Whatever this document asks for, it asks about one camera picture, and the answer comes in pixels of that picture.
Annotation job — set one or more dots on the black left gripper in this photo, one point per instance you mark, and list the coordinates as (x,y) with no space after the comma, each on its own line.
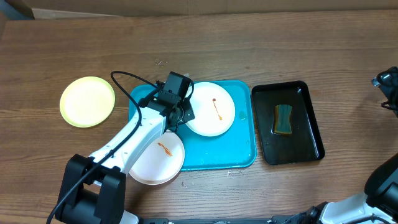
(188,114)

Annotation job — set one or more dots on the white plate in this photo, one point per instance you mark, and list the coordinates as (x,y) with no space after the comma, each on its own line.
(213,108)

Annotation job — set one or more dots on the yellow plate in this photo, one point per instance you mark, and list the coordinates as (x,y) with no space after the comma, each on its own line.
(87,101)

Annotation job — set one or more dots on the green yellow sponge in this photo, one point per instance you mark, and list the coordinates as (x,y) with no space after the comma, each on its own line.
(282,120)

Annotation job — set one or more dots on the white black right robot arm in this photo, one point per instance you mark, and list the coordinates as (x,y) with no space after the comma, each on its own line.
(377,204)

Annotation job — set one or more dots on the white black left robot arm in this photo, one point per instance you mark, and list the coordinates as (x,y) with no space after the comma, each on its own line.
(93,188)

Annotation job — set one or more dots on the teal plastic tray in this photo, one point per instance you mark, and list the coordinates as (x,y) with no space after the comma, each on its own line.
(235,148)

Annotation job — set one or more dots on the black metal tray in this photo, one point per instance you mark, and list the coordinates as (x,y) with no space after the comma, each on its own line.
(305,143)

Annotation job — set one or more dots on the pink plate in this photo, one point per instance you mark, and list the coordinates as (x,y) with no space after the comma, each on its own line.
(160,162)

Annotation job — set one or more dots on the cardboard sheet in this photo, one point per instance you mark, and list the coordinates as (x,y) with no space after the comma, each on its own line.
(199,7)

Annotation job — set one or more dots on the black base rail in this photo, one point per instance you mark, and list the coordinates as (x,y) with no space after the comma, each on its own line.
(274,220)

